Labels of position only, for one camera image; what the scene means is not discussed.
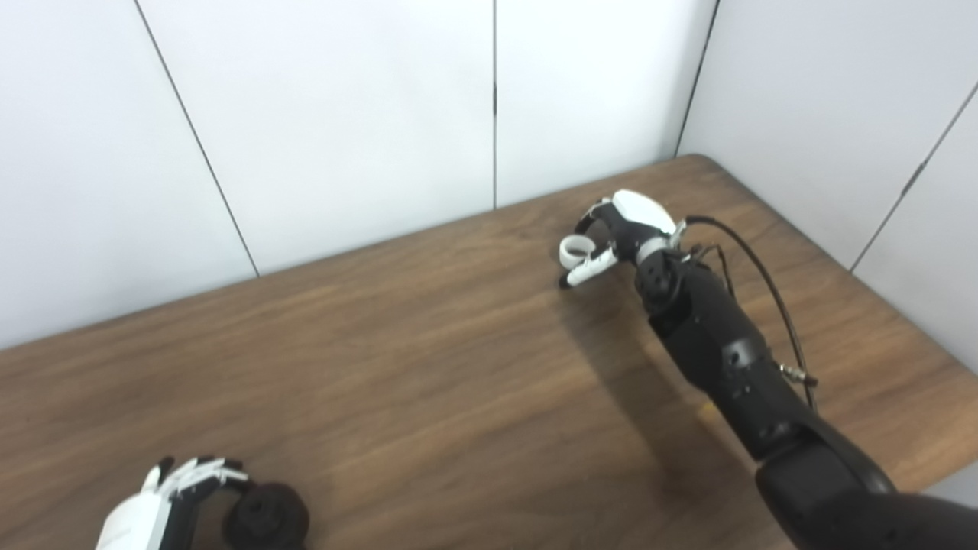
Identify white plastic ring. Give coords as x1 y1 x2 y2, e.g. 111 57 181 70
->
559 234 597 272

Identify thin black right arm wire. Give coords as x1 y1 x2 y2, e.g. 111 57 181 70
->
688 243 736 300

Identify round black plastic part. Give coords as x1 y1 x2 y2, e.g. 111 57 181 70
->
222 481 311 550

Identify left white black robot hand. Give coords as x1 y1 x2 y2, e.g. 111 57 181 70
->
96 456 253 550

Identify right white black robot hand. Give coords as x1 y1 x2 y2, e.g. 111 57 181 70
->
558 189 685 290

